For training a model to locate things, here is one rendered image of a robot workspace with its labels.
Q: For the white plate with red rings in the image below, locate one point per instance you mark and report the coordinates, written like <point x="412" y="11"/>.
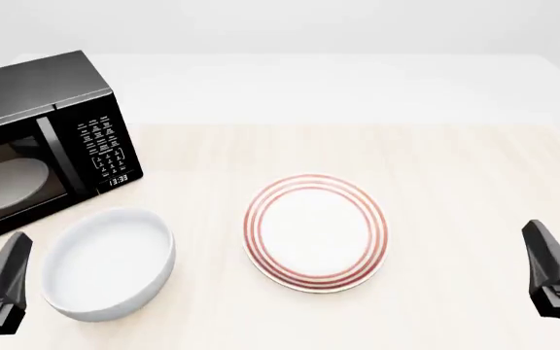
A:
<point x="315" y="233"/>

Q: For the white microwave turntable plate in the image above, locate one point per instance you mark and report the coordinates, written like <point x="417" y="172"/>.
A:
<point x="5" y="184"/>

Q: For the white bowl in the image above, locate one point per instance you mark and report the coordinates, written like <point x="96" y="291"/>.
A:
<point x="110" y="262"/>

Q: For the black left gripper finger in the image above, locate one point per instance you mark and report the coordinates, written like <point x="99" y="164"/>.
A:
<point x="5" y="268"/>

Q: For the black microwave oven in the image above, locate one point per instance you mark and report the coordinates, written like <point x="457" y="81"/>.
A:
<point x="42" y="109"/>

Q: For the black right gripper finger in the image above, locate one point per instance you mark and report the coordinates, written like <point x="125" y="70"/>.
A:
<point x="547" y="255"/>

